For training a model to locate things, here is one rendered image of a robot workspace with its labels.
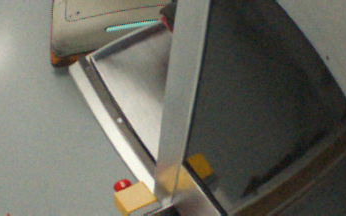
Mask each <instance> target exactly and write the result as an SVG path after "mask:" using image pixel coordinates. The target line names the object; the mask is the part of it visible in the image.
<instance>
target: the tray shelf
mask: <svg viewBox="0 0 346 216"><path fill-rule="evenodd" d="M160 21H161V19H160V20H158V21H156V22H152V23H150V24H148V25H146V26H144V27H142V28H139V29H137V30H135V31H133V32H131V33H129V34H127V35H126V36H128V35H130V34H133V33H135V32H137V31H140V30H142V29H143V28H145V27H147V26H151V25H153V24H155V23H157V22H160ZM126 36H124V37H126ZM124 37H121V38H119V39H116V40H114V41H113V42H111V43H109V44H107V45H105V46H103V47H102V48H100V49H98V50H97V51H95V52H93V53H91V54H89V55H88V56H86V57H85V58H87V61H88V62H89V63H90V56H91V55H92V54H94V53H96V52H98V51H100V50H101V49H103V48H105V47H106V46H109V45H111V44H112V43H114V42H116V41H118V40H120V39H122V38H124ZM69 73H70V75H71V77H72V80H74V83H75V85H76V87H77V88H78V90H79V92H80V95H81V96H82V97H83V100H84V101H85V103H86V105H87V106H88V108H89V111H90V112H91V113H92V114H93V117H94V119H95V120H96V122H97V123H98V125H99V127H100V128H101V130H102V131H103V133H104V135H105V136H106V138H107V139H108V141H109V142H110V144H111V145H112V147H113V149H114V150H115V152H116V153H117V155H118V156H119V157H120V158H121V160H122V161H123V163H124V164H125V166H126V168H127V169H128V171H129V172H130V173H131V174H132V176H133V178H134V179H135V180H136V181H137V183H139V182H140V181H143V182H144V183H145V184H146V186H148V188H149V189H150V190H151V191H152V194H153V188H154V182H155V180H154V179H153V178H152V176H151V175H150V173H148V171H147V170H146V169H145V167H144V166H143V165H142V164H141V162H140V161H139V158H138V157H137V156H136V154H135V153H134V151H133V150H132V148H131V147H130V145H128V143H127V142H126V141H125V139H124V138H123V136H122V135H121V132H120V130H118V128H117V127H116V125H115V124H114V122H113V121H112V118H111V116H110V115H109V114H108V113H107V112H106V109H105V107H104V106H103V104H102V103H101V101H100V99H99V98H98V96H97V93H95V91H94V88H93V87H92V86H91V84H90V82H89V81H88V79H87V77H86V75H85V74H84V71H83V70H82V67H81V66H80V64H79V62H76V63H75V64H73V65H71V66H69Z"/></svg>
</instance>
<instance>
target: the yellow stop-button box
mask: <svg viewBox="0 0 346 216"><path fill-rule="evenodd" d="M114 203H115V207H116V208H117V210H119V212H120V214H121V215H122V216H146V215H147V214H150V213H152V212H154V211H157V210H159V209H162V208H163V205H162V204H161V202H160V201H158V200H157V198H156V197H155V196H154V195H153V194H152V191H151V190H150V189H149V188H148V186H146V184H145V183H144V182H143V181H140V182H139V183H135V184H134V185H133V186H129V187H128V188H125V189H124V190H121V191H119V192H118V191H117V192H116V193H114Z"/></svg>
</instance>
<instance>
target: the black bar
mask: <svg viewBox="0 0 346 216"><path fill-rule="evenodd" d="M77 58H78V62H79V64H80V66H81V67H82V70H83V71H84V74H85V75H86V77H87V79H88V81H89V82H90V84H91V86H92V87H93V88H94V91H95V93H97V96H98V98H99V99H100V101H101V103H102V104H103V106H104V107H105V109H106V112H107V113H108V114H109V115H110V116H111V118H112V121H113V122H114V124H115V125H116V127H117V128H118V130H120V132H121V135H122V136H123V138H124V139H125V141H126V142H127V143H128V145H130V147H131V148H132V150H133V151H134V153H135V154H136V156H137V157H138V158H139V161H140V162H141V164H142V165H143V166H144V167H145V169H146V170H147V171H148V173H150V175H151V176H152V178H153V179H154V180H155V168H156V165H155V164H154V162H153V161H152V160H151V159H150V157H149V155H148V153H147V152H146V151H145V150H144V148H143V147H142V145H141V144H140V142H139V141H138V140H137V138H136V137H135V135H133V133H132V132H131V130H130V129H129V127H128V124H127V123H126V122H125V120H124V119H123V117H122V116H121V115H120V114H119V112H118V109H117V108H116V106H115V105H114V104H113V102H112V100H111V99H110V97H109V96H108V94H107V91H105V89H104V88H103V85H102V84H101V83H100V82H99V81H100V80H99V79H98V77H97V75H96V74H95V72H94V71H93V69H92V68H91V67H92V66H90V64H89V62H88V61H87V58H85V55H84V54H81V55H80V56H78V57H77Z"/></svg>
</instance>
